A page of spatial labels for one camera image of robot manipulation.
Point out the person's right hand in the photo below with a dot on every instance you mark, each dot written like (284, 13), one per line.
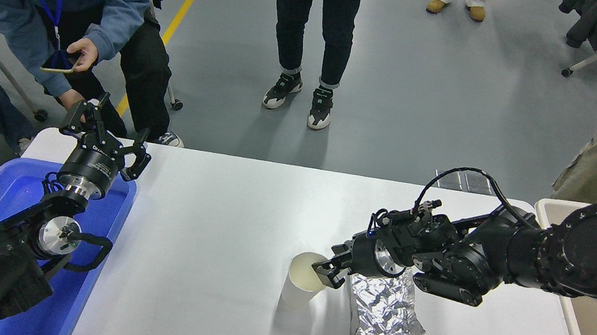
(72, 98)

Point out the blue plastic tray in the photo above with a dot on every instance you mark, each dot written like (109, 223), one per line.
(12, 193)

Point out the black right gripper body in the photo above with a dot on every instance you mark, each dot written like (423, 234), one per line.
(363, 255)

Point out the dark grey jacket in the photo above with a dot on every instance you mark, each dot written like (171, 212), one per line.
(592, 19)

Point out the metal floor plate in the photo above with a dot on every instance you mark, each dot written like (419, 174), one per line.
(446, 182)
(475, 186)

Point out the smartphone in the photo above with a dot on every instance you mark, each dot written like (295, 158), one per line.
(58, 64)

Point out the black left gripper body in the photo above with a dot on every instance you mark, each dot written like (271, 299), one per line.
(91, 163)

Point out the white paper cup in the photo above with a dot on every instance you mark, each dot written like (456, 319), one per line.
(300, 280)

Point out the crumpled silver foil tray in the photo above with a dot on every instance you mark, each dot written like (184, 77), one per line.
(380, 311)

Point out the person's left hand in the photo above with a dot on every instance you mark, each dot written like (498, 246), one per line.
(86, 50)

